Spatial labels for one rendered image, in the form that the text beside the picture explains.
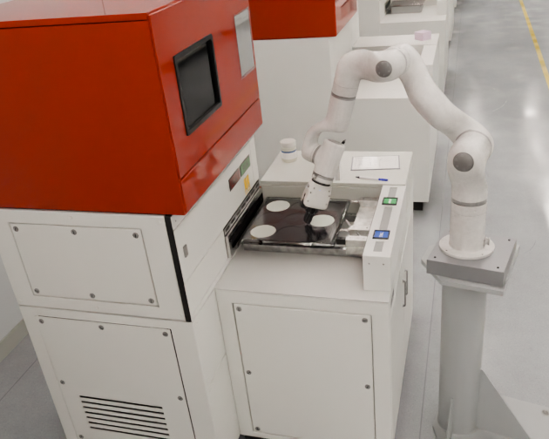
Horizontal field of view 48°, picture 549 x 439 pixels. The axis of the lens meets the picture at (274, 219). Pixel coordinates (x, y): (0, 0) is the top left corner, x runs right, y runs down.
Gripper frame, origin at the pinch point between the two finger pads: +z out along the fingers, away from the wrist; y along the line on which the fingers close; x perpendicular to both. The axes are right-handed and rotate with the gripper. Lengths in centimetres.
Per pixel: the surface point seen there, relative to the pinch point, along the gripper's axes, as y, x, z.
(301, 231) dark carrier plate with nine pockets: -2.9, -3.8, 4.5
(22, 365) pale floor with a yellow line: -81, 91, 140
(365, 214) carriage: 23.9, -1.2, -6.0
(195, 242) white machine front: -49, -19, 9
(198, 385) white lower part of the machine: -36, -27, 60
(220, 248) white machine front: -33.1, -4.0, 16.3
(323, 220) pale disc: 6.7, -0.6, -0.2
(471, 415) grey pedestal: 74, -48, 54
